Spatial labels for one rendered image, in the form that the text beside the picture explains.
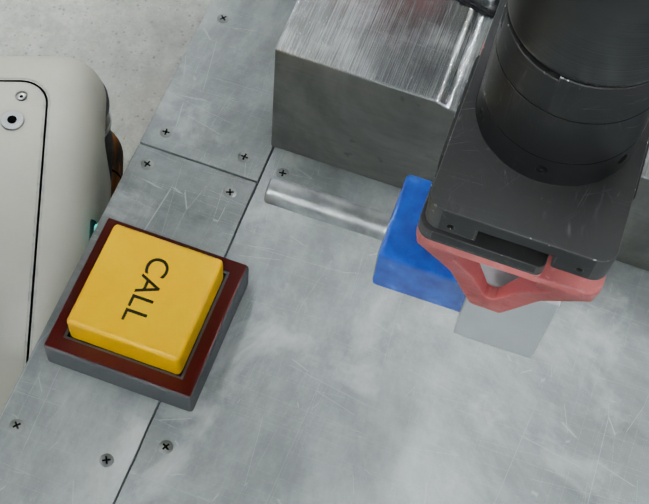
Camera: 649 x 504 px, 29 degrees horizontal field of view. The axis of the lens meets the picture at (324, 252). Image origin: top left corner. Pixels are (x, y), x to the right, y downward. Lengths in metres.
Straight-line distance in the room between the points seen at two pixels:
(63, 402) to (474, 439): 0.21
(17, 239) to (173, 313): 0.68
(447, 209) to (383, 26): 0.25
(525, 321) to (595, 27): 0.19
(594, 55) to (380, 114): 0.29
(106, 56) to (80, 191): 0.46
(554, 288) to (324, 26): 0.25
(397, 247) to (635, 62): 0.17
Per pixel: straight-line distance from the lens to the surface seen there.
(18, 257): 1.29
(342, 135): 0.68
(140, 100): 1.71
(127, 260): 0.64
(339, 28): 0.65
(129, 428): 0.64
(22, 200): 1.32
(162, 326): 0.62
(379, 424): 0.64
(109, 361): 0.63
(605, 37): 0.37
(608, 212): 0.43
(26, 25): 1.81
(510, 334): 0.54
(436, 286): 0.53
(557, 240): 0.42
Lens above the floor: 1.40
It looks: 62 degrees down
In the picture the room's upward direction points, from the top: 7 degrees clockwise
